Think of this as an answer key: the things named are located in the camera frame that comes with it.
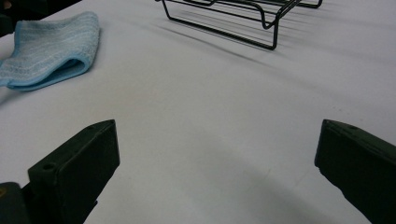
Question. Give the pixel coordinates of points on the light blue striped towel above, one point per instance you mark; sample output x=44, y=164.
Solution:
x=53, y=49

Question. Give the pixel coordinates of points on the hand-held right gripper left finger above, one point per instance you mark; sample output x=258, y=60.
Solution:
x=77, y=168

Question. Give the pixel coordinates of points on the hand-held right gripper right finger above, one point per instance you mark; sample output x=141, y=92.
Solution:
x=358, y=165

